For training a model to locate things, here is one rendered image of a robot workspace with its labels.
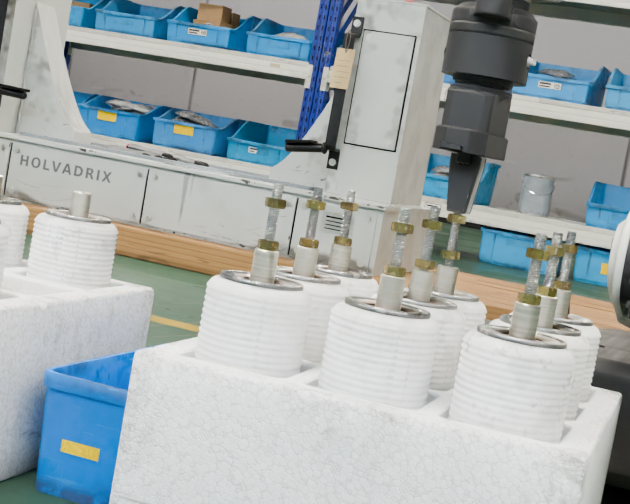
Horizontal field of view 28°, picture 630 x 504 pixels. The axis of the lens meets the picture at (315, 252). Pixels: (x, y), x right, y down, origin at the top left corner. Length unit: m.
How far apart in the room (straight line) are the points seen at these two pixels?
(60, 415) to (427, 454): 0.40
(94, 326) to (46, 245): 0.11
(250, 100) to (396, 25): 7.03
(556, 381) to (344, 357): 0.18
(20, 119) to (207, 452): 2.90
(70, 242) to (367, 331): 0.48
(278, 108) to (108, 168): 6.72
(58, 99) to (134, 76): 6.97
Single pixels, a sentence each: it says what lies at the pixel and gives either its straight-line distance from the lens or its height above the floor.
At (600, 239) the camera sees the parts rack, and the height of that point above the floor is 0.21.
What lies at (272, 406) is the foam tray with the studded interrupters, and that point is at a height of 0.16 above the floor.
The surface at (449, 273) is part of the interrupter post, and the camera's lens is 1.30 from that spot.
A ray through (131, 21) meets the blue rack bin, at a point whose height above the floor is 0.86.
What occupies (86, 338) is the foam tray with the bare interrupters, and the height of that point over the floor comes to 0.13.
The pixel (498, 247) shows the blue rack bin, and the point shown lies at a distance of 5.85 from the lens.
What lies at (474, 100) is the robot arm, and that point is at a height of 0.45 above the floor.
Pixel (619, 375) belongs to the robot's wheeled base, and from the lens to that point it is 1.54.
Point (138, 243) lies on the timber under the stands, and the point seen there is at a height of 0.04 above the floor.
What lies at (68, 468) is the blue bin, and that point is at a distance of 1.25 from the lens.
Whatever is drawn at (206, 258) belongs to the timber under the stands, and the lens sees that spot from 3.32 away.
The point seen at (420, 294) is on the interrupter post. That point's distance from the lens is 1.19.
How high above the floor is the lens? 0.38
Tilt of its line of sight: 5 degrees down
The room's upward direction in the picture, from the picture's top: 10 degrees clockwise
